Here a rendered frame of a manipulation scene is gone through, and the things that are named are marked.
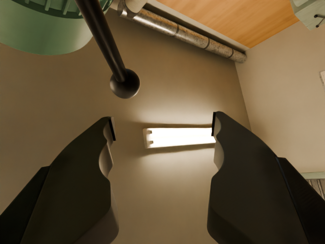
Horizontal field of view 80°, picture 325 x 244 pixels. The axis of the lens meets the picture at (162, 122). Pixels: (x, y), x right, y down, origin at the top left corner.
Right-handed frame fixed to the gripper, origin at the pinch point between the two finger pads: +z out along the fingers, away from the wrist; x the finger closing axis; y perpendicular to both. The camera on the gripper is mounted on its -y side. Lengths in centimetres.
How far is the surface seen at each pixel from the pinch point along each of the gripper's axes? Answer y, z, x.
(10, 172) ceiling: 75, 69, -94
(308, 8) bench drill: 10, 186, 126
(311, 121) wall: 136, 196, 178
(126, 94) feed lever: 2.6, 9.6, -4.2
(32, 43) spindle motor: -2.5, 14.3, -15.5
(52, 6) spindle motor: -6.1, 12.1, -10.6
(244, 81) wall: 116, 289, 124
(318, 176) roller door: 184, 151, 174
